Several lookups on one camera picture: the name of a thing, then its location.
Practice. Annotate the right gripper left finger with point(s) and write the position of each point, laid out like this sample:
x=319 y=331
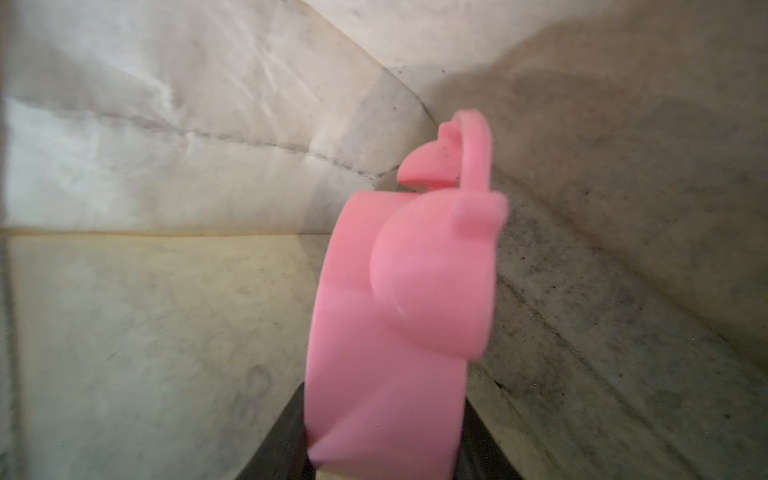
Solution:
x=283 y=455

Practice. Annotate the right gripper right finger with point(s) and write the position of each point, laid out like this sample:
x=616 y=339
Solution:
x=479 y=457

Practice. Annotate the pink twin bell clock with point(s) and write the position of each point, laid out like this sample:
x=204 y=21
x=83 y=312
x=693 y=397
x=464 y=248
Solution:
x=405 y=303

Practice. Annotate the cream canvas tote bag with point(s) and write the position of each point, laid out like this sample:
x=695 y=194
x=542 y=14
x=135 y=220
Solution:
x=171 y=172

